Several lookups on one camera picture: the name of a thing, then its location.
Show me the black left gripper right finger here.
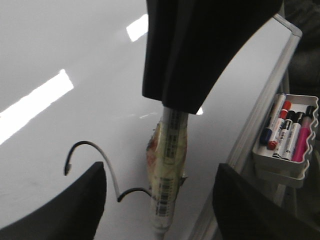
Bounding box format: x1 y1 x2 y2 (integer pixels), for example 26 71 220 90
215 163 320 240

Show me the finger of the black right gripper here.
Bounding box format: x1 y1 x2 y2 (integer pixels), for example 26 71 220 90
142 0 282 114

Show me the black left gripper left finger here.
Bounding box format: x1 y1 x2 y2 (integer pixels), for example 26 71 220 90
0 162 107 240

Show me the white black whiteboard marker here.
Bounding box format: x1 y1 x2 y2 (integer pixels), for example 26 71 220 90
147 107 189 240

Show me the white marker tray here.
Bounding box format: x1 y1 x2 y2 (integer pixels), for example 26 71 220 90
252 93 319 189

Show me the black capped marker right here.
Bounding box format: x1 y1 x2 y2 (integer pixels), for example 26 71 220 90
282 111 305 161

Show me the black capped marker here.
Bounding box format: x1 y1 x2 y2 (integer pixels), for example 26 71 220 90
282 111 305 161
272 110 296 159

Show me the red capped marker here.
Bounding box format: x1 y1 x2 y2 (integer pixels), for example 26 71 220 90
267 100 292 150

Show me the blue capped marker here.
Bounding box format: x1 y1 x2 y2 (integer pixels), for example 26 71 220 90
259 93 287 145

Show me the pink highlighter marker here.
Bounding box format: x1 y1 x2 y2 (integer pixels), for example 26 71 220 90
292 105 315 163

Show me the black capped marker left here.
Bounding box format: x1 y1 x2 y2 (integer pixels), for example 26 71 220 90
272 110 296 159

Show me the white whiteboard with aluminium frame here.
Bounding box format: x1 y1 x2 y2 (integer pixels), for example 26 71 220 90
0 0 299 240

